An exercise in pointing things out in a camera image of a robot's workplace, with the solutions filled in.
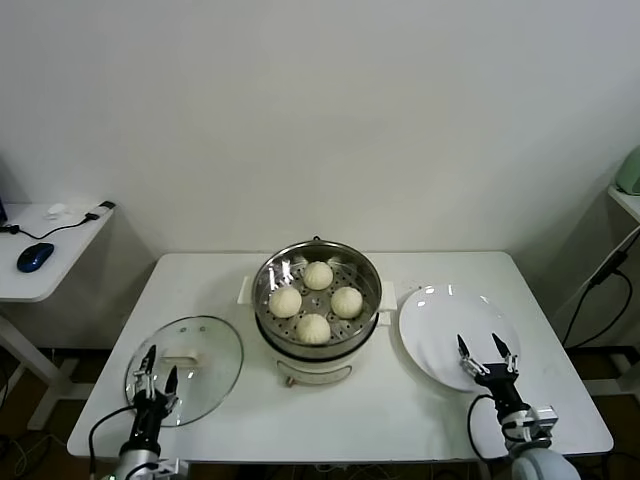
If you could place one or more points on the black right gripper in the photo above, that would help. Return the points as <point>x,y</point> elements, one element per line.
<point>500,382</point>

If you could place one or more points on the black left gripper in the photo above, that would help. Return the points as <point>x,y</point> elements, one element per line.
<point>147,420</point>

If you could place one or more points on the round glass pot lid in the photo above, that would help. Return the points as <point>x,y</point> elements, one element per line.
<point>210,340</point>

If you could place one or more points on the white steamed baozi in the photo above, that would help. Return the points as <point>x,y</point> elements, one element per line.
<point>313,329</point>
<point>318,275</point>
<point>285,302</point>
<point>347,302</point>

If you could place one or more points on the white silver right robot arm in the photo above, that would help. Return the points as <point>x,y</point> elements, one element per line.
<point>542,465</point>

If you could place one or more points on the round white plate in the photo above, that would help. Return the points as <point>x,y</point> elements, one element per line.
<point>450,320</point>

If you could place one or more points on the white side table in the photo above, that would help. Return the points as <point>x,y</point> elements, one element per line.
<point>60,265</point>

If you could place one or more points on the white electric cooker base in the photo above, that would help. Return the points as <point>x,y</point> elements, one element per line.
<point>315,370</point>

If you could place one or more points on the blue computer mouse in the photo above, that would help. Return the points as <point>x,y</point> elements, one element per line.
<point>35,257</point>

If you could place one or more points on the small black adapter plug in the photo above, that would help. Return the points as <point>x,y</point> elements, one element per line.
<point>107,205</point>

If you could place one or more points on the crumpled white tissue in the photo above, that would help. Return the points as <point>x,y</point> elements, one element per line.
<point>57,211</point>

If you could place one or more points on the white shelf board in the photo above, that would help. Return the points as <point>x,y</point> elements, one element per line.
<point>627,202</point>

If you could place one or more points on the pale green appliance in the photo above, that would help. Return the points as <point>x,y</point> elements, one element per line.
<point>630,172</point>

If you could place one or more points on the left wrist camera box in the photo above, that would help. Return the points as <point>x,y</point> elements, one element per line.
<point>170,467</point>

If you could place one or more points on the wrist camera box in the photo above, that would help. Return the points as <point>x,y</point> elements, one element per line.
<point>544,422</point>
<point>170,467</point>

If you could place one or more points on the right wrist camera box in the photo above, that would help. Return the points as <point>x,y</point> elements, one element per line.
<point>544,422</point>

